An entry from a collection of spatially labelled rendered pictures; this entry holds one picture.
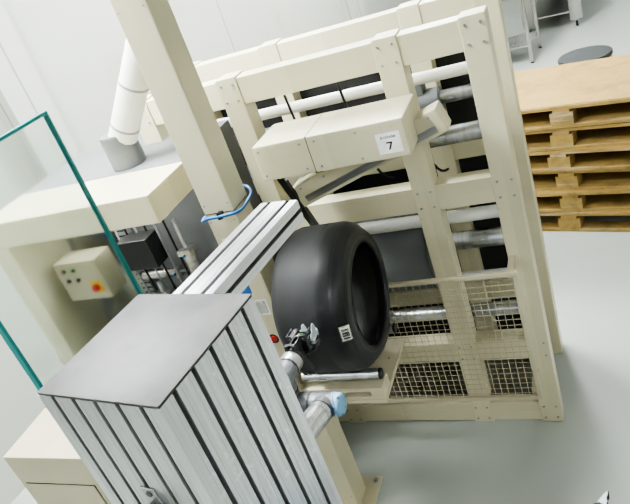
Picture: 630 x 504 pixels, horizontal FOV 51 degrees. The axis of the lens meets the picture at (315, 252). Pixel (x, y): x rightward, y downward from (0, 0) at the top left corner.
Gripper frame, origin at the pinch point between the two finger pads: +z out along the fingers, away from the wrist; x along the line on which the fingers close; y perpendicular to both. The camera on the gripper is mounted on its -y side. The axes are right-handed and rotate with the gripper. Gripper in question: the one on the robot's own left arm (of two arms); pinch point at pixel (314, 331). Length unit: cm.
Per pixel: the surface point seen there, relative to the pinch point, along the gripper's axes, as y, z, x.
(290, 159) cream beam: 52, 42, 9
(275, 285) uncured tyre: 15.5, 8.4, 13.8
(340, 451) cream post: -85, 33, 25
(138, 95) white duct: 89, 42, 64
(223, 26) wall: 97, 380, 197
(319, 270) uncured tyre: 18.6, 10.3, -4.0
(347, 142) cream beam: 54, 42, -15
